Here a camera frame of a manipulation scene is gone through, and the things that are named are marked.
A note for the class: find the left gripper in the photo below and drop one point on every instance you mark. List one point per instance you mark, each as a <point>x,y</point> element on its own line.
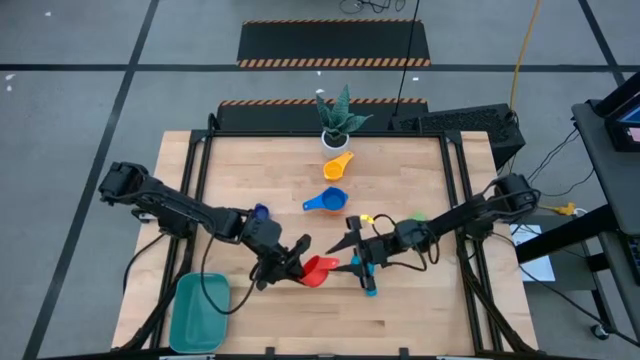
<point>275,265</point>

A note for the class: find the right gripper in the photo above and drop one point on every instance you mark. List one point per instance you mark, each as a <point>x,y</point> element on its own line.
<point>380,249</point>

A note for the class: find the red measuring cup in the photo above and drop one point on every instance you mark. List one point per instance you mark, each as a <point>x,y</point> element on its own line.
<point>315,272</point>

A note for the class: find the large orange measuring cup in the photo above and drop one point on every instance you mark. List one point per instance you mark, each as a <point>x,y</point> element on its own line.
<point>334,213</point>

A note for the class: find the small dark blue measuring cup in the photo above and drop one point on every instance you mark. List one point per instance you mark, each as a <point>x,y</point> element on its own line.
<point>260,212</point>

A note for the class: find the green measuring cup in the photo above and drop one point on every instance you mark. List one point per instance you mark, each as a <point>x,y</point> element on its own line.
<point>417,216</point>

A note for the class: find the yellow measuring cup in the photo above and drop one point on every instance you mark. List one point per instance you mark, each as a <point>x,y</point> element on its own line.
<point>332,171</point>

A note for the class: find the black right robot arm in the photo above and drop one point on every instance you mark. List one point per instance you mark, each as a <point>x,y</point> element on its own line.
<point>480,212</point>

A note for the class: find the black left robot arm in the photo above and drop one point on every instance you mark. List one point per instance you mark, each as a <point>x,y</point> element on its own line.
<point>175,207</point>

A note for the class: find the teal plastic basket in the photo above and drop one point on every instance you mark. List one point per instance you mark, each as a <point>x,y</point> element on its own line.
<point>200,312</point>

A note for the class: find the snake plant in white pot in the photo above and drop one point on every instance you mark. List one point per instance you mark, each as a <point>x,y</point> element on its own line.
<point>335,145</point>

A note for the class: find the white paper sheet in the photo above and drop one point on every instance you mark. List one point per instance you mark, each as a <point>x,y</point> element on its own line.
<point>537,260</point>

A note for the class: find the yellow power plug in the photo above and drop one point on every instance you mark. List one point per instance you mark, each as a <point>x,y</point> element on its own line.
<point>565,209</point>

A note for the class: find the black caster wheel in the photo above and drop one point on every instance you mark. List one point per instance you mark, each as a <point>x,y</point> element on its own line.
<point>600,332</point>

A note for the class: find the black side desk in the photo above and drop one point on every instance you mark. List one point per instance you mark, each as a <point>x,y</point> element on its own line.
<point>610,175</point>

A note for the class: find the black monitor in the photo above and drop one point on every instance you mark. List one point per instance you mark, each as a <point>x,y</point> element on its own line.
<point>625,130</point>

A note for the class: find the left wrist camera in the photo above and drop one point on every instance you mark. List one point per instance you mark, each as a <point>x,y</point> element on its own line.
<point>262,232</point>

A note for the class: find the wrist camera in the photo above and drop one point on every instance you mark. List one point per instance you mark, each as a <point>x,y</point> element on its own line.
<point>262,232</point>
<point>411,232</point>

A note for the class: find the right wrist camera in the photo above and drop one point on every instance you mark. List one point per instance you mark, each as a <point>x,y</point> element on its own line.
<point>411,232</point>

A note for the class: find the black metal table frame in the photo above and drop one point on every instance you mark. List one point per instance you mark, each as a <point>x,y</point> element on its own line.
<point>325,133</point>

